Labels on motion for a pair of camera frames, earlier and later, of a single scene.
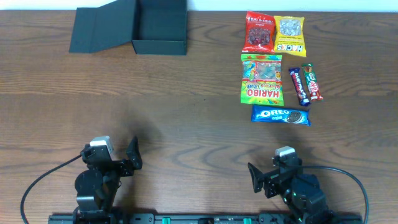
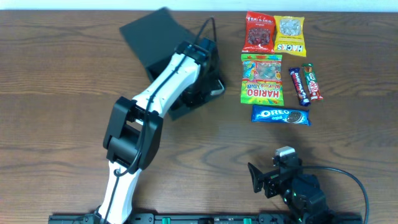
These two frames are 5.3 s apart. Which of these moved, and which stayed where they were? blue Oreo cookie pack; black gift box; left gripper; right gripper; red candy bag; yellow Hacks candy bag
Moved: left gripper; black gift box
Stayed: yellow Hacks candy bag; blue Oreo cookie pack; red candy bag; right gripper
